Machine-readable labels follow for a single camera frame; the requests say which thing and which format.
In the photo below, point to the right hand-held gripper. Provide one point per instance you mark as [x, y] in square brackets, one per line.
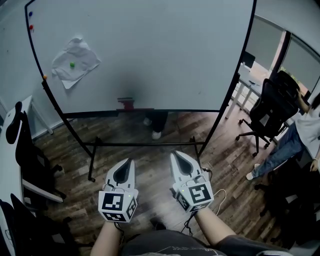
[197, 195]

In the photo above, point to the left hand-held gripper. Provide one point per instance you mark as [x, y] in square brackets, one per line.
[110, 202]

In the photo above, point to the green round magnet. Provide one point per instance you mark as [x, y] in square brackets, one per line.
[72, 64]

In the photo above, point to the black-framed whiteboard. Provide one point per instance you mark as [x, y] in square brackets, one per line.
[150, 50]

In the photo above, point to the white paper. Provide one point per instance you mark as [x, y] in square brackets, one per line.
[80, 53]

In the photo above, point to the person's right forearm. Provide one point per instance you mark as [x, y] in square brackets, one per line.
[212, 227]

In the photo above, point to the person's left forearm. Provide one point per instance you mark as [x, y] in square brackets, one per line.
[106, 237]

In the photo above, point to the red whiteboard eraser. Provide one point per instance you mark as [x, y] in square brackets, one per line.
[125, 104]

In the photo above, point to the person's black shoe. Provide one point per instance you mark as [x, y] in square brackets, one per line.
[158, 223]

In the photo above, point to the person's dark shirt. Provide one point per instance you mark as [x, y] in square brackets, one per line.
[170, 243]

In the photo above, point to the black office chair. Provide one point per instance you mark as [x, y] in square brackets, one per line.
[30, 230]
[30, 155]
[295, 212]
[272, 105]

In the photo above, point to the white desk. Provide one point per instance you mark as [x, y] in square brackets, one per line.
[10, 160]
[252, 75]

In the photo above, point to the black monitor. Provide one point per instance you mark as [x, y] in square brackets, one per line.
[248, 60]

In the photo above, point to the grey roller blind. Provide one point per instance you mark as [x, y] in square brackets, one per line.
[265, 42]
[302, 65]

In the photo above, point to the red round magnet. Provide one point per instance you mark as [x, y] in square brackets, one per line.
[31, 27]

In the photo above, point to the blue round magnet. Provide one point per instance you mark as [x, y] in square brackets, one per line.
[30, 14]

